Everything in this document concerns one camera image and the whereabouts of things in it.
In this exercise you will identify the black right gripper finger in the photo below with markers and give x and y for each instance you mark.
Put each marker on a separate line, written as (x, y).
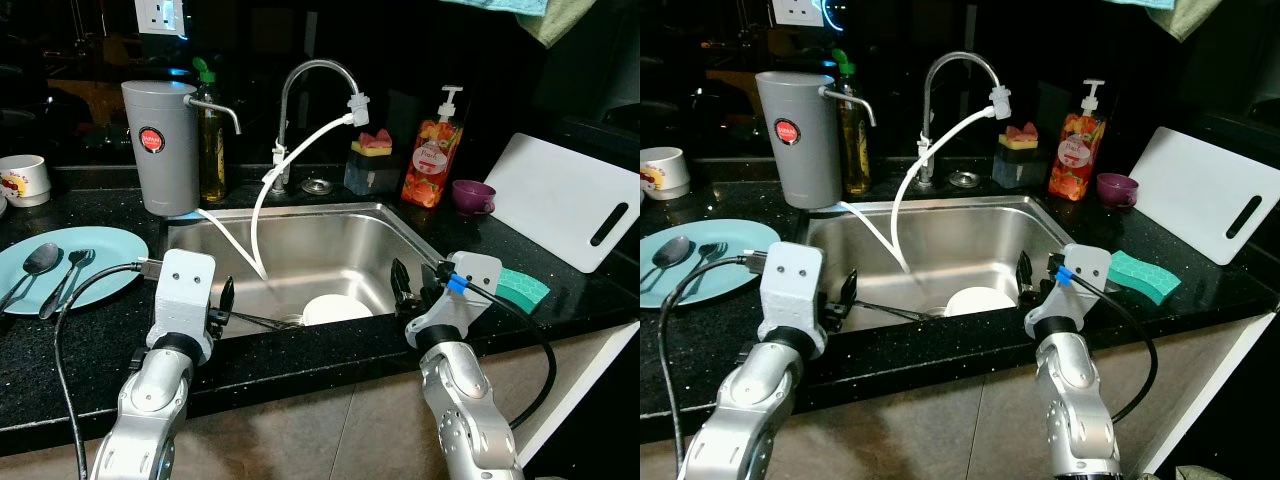
(434, 277)
(1024, 272)
(402, 280)
(1053, 268)

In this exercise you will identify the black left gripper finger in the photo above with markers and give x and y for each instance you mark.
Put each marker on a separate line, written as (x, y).
(850, 287)
(228, 297)

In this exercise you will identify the white bowl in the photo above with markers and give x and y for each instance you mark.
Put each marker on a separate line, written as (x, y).
(980, 302)
(337, 310)

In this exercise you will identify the steel fork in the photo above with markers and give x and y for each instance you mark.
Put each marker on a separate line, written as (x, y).
(712, 256)
(78, 261)

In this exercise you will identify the steel spoon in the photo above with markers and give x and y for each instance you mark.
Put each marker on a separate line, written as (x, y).
(42, 260)
(673, 254)

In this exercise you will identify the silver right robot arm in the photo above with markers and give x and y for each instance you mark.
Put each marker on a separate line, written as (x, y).
(1073, 395)
(458, 400)

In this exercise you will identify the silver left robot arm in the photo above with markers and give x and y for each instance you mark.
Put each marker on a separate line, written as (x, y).
(755, 400)
(155, 400)

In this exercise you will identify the stainless steel sink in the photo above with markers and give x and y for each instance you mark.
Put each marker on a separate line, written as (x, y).
(340, 250)
(985, 245)

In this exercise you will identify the thin white tube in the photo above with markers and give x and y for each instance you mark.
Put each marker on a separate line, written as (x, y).
(230, 243)
(872, 228)

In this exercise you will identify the purple cup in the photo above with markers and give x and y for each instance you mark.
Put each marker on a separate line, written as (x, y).
(474, 197)
(1118, 190)

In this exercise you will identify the green sponge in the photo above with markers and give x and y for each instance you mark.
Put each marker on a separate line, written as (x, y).
(1150, 276)
(528, 290)

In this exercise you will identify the dark clear sponge holder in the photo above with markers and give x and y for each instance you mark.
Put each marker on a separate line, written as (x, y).
(373, 178)
(1021, 169)

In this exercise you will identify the orange dish soap pump bottle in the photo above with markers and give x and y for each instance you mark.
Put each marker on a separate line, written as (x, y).
(1074, 164)
(431, 169)

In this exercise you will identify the teal plate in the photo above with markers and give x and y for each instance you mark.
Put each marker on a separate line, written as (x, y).
(110, 250)
(745, 240)

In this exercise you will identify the grey water filter canister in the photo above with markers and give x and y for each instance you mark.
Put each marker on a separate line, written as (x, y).
(798, 175)
(159, 185)

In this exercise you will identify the red and yellow sponge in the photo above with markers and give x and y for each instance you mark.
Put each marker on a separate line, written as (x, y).
(1021, 137)
(373, 144)

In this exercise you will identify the oil bottle with green cap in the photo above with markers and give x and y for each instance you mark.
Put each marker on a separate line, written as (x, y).
(214, 158)
(856, 148)

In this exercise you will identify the white plastic cutting board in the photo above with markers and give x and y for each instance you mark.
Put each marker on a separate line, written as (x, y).
(551, 196)
(1196, 191)

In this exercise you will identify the white faucet diverter head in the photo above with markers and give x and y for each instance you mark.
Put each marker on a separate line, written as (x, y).
(999, 103)
(358, 111)

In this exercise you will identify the white cabinet panel edge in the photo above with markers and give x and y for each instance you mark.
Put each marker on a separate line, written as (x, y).
(1230, 375)

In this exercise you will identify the white printed mug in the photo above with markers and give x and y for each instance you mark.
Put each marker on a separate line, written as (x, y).
(668, 174)
(25, 181)

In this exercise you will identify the blue towel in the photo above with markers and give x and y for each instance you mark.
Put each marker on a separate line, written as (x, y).
(505, 5)
(1140, 3)

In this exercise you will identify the olive green towel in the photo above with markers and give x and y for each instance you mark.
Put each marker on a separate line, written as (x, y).
(555, 20)
(1184, 17)

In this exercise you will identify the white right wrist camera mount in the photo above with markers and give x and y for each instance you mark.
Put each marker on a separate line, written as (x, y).
(478, 270)
(1093, 262)

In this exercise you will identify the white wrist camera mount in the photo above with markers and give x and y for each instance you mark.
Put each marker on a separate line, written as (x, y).
(185, 280)
(1093, 262)
(795, 270)
(478, 270)

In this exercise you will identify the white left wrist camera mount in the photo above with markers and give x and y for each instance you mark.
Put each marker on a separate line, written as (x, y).
(795, 270)
(185, 280)

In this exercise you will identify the white wall socket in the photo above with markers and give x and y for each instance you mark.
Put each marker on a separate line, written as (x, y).
(155, 15)
(797, 11)

